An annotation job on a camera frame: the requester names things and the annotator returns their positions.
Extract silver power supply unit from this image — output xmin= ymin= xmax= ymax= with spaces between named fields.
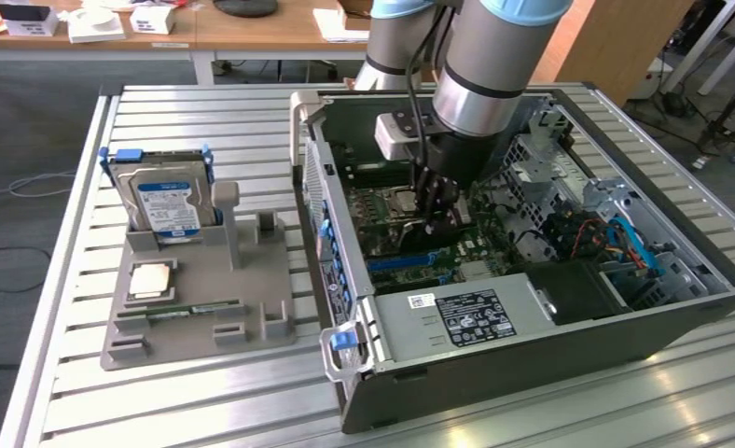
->
xmin=366 ymin=273 xmax=556 ymax=364

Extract metal CPU socket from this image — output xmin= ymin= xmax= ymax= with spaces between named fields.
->
xmin=383 ymin=185 xmax=424 ymax=218

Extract green RAM stick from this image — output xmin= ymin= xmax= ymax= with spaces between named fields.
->
xmin=143 ymin=301 xmax=234 ymax=321

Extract grey plastic parts rack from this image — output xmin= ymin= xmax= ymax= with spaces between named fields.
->
xmin=96 ymin=179 xmax=299 ymax=373

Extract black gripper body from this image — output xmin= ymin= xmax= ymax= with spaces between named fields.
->
xmin=420 ymin=130 xmax=495 ymax=186

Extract small white printed box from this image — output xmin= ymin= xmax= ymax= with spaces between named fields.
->
xmin=128 ymin=4 xmax=178 ymax=36

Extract green motherboard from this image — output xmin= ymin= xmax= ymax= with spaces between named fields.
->
xmin=342 ymin=161 xmax=531 ymax=295

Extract wooden desk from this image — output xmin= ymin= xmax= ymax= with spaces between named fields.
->
xmin=0 ymin=0 xmax=540 ymax=63

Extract wooden cabinet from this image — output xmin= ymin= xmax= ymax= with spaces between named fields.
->
xmin=528 ymin=0 xmax=696 ymax=106

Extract silver CPU chip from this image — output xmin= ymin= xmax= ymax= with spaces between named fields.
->
xmin=127 ymin=262 xmax=175 ymax=301

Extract white table frame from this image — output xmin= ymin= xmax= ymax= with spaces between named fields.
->
xmin=628 ymin=0 xmax=735 ymax=102

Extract blue case release latch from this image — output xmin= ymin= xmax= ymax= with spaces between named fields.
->
xmin=330 ymin=330 xmax=362 ymax=352

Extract stack of white papers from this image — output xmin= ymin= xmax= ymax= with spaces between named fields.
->
xmin=312 ymin=7 xmax=372 ymax=44

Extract hard disk with blue carrier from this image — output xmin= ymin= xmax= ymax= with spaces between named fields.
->
xmin=96 ymin=147 xmax=220 ymax=245

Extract blue flat wire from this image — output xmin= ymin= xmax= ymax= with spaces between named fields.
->
xmin=607 ymin=216 xmax=663 ymax=277

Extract white box with black lid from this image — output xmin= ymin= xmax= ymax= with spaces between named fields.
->
xmin=0 ymin=3 xmax=62 ymax=37

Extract white floor cable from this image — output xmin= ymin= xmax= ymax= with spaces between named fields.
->
xmin=0 ymin=170 xmax=78 ymax=198

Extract blue expansion slot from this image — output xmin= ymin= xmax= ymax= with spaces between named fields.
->
xmin=366 ymin=249 xmax=443 ymax=275

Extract black round base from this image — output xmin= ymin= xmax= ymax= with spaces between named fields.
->
xmin=212 ymin=0 xmax=279 ymax=19

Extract black graphics card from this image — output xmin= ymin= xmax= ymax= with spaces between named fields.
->
xmin=396 ymin=217 xmax=463 ymax=257

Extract red and orange wires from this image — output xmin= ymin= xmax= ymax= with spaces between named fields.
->
xmin=574 ymin=217 xmax=607 ymax=259

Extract white round-topped box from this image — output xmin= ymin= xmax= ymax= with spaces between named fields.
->
xmin=66 ymin=7 xmax=126 ymax=44

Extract black wheeled stand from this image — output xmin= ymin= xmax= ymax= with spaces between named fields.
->
xmin=689 ymin=69 xmax=735 ymax=170

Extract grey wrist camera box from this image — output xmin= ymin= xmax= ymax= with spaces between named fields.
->
xmin=372 ymin=111 xmax=435 ymax=161

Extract open black PC case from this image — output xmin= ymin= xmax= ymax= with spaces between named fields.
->
xmin=290 ymin=81 xmax=735 ymax=435

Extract black floor cable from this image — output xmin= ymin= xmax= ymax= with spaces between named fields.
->
xmin=0 ymin=245 xmax=52 ymax=291

